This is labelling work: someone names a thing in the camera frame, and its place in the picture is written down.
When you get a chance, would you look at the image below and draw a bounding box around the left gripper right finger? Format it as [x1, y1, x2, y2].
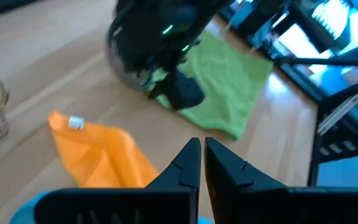
[204, 137, 358, 224]

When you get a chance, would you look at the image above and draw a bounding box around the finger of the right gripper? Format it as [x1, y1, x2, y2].
[168, 72, 205, 111]
[147, 81, 169, 100]

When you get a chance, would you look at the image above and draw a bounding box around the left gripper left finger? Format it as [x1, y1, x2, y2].
[34, 138, 202, 224]

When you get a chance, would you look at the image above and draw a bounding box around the green microfiber towel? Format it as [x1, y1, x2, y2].
[149, 30, 275, 141]

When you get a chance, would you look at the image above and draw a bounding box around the orange microfiber towel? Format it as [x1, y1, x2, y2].
[47, 109, 160, 189]

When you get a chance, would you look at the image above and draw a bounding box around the teal microfiber towel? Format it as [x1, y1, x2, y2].
[9, 190, 214, 224]

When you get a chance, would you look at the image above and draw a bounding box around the window with black frame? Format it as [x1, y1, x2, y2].
[228, 0, 358, 187]

